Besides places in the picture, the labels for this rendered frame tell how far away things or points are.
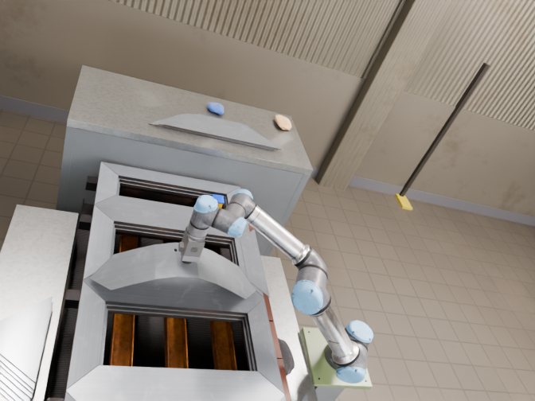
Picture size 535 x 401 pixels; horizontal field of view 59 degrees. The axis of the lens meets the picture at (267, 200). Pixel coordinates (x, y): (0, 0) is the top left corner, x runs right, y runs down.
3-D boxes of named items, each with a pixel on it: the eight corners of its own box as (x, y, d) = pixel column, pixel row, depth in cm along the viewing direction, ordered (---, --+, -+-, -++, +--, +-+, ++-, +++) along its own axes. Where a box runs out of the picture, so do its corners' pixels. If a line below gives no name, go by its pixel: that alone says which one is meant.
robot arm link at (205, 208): (216, 211, 164) (193, 200, 164) (208, 234, 170) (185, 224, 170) (223, 200, 170) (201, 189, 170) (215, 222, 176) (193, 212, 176)
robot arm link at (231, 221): (252, 210, 173) (224, 197, 173) (244, 228, 165) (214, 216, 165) (246, 225, 178) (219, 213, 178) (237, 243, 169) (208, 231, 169)
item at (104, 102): (66, 126, 227) (67, 118, 225) (81, 71, 272) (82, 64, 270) (310, 175, 272) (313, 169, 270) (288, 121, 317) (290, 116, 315)
